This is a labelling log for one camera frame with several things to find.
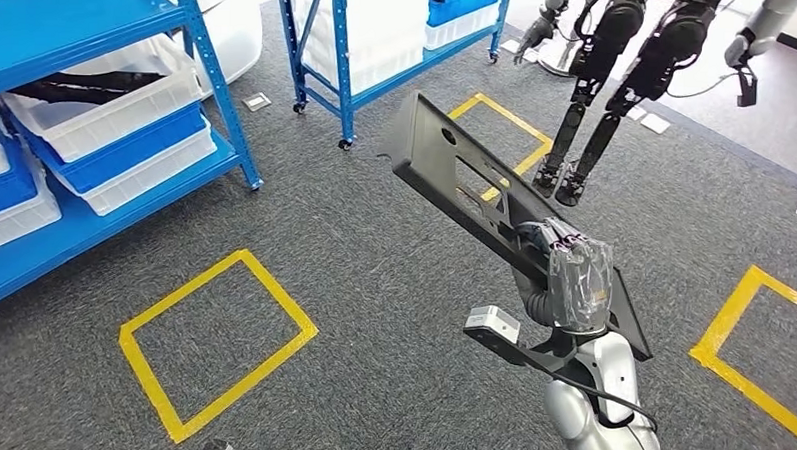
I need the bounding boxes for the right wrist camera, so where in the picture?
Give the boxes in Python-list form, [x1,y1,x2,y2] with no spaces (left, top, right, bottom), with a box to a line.
[461,303,583,377]

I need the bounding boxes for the blue plastic crate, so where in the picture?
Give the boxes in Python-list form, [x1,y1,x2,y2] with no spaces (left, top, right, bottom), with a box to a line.
[426,0,501,30]
[0,126,42,226]
[0,95,210,199]

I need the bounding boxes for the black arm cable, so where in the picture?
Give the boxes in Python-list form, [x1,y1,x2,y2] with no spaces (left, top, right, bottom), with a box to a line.
[523,359,662,434]

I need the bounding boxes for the black plastic parts bundle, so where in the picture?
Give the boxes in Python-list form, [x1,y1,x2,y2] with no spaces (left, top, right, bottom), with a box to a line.
[8,66,168,109]

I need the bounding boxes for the blue metal shelf rack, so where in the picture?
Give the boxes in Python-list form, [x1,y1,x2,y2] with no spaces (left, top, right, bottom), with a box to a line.
[268,0,513,157]
[0,0,269,327]

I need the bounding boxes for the black plastic panel part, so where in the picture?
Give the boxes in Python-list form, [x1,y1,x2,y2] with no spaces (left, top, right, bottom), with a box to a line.
[370,89,663,363]

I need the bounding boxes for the white plastic crate stack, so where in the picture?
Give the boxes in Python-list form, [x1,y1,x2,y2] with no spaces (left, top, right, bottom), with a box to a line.
[284,0,435,99]

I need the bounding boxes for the black silver humanoid robot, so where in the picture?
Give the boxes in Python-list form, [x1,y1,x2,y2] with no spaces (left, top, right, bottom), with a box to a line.
[508,0,797,217]

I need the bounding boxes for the yellow floor tape square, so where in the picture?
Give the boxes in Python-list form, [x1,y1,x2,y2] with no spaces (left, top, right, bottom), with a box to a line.
[685,261,797,449]
[443,91,555,205]

